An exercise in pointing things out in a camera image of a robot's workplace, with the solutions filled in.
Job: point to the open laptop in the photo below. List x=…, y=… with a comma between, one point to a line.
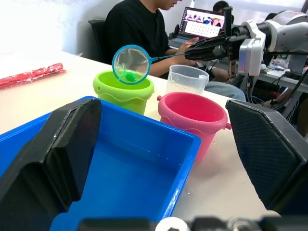
x=204, y=26

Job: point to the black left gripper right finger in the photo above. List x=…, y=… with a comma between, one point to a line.
x=269, y=156

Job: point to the blue rimmed fish net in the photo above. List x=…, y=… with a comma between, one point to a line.
x=131, y=57

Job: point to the grey office desk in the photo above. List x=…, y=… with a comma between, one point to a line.
x=272, y=78

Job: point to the dark haired background person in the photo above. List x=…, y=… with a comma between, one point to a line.
x=221, y=6

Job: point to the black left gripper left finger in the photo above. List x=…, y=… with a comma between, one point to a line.
x=36, y=180

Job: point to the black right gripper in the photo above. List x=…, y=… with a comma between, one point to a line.
x=233, y=45

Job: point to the green toy fish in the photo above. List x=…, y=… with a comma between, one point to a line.
x=130, y=76

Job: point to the blue plastic tub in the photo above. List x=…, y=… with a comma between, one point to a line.
x=134, y=183

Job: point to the black office chair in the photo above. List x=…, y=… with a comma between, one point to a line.
x=97, y=41

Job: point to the person's left hand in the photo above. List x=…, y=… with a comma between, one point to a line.
x=190, y=45

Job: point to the green plastic bucket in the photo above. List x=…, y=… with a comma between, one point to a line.
x=125, y=101

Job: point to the pink plastic bucket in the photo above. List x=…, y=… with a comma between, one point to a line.
x=204, y=144

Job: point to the person in black shirt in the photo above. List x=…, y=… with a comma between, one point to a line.
x=134, y=29

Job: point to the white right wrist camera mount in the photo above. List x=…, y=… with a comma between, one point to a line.
x=251, y=57

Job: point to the clear plastic measuring cup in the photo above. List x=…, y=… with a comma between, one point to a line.
x=183, y=81

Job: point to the red packet in clear plastic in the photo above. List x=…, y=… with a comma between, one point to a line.
x=36, y=73

